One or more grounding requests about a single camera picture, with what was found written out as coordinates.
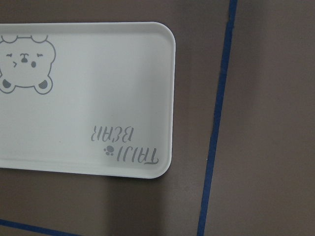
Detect pale green bear tray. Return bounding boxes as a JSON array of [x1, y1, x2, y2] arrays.
[[0, 22, 176, 179]]

